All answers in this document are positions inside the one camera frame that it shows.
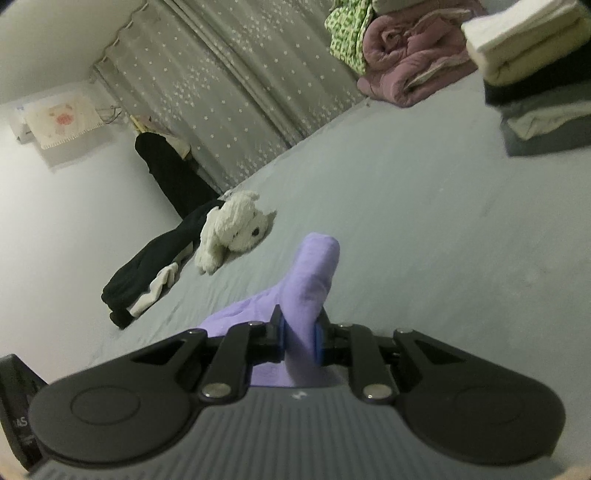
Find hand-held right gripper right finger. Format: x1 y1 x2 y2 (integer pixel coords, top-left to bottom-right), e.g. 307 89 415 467
312 318 463 405

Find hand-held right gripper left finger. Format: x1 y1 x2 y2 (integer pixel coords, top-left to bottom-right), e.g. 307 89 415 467
130 305 288 402

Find purple shirt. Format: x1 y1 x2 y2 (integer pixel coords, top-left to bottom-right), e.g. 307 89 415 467
198 232 343 389

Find black hanging clothes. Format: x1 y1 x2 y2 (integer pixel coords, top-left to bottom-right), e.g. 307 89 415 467
134 131 221 221

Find stack of folded clothes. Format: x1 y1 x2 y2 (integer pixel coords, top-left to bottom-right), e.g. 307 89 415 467
461 0 591 158

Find white plush dog toy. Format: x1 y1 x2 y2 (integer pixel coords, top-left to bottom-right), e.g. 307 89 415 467
194 191 278 276

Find black garment with white stripe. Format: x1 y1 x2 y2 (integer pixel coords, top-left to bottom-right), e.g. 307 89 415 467
102 198 228 330

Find grey star print curtain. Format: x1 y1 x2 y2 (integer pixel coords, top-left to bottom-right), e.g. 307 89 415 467
91 0 371 197

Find air conditioner with cloth cover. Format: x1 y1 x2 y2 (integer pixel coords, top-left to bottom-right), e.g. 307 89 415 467
9 90 108 151

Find folded pink quilt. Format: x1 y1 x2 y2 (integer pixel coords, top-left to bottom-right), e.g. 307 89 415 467
357 4 484 109

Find green floral cloth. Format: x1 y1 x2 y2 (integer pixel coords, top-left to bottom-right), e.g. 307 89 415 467
324 0 378 75

